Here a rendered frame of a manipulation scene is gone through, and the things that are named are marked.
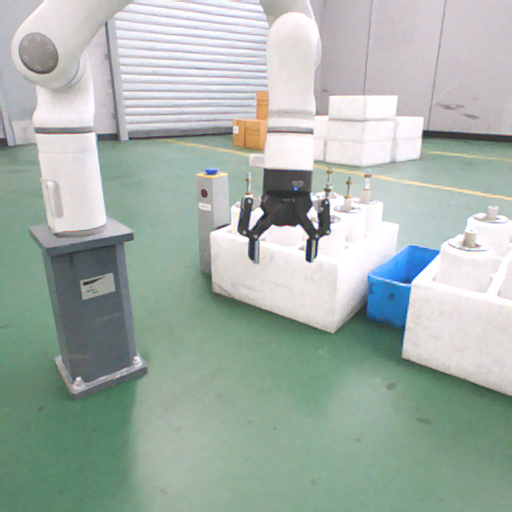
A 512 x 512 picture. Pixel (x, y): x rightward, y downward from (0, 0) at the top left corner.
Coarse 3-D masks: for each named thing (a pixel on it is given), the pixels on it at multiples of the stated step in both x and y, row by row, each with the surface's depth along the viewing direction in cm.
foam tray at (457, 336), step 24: (432, 264) 93; (504, 264) 93; (432, 288) 82; (456, 288) 81; (408, 312) 86; (432, 312) 83; (456, 312) 80; (480, 312) 78; (504, 312) 75; (408, 336) 88; (432, 336) 85; (456, 336) 82; (480, 336) 79; (504, 336) 76; (432, 360) 86; (456, 360) 83; (480, 360) 80; (504, 360) 78; (480, 384) 82; (504, 384) 79
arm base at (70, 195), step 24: (48, 144) 67; (72, 144) 68; (48, 168) 69; (72, 168) 69; (96, 168) 72; (48, 192) 70; (72, 192) 70; (96, 192) 73; (48, 216) 74; (72, 216) 71; (96, 216) 74
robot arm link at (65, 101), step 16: (80, 64) 66; (80, 80) 70; (48, 96) 70; (64, 96) 70; (80, 96) 70; (48, 112) 67; (64, 112) 67; (80, 112) 68; (48, 128) 66; (64, 128) 66; (80, 128) 68
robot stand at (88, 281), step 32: (64, 256) 71; (96, 256) 73; (64, 288) 73; (96, 288) 75; (128, 288) 81; (64, 320) 75; (96, 320) 77; (128, 320) 82; (64, 352) 80; (96, 352) 78; (128, 352) 83; (96, 384) 79
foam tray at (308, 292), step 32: (384, 224) 122; (224, 256) 114; (288, 256) 101; (320, 256) 97; (352, 256) 99; (384, 256) 118; (224, 288) 117; (256, 288) 110; (288, 288) 104; (320, 288) 98; (352, 288) 103; (320, 320) 100
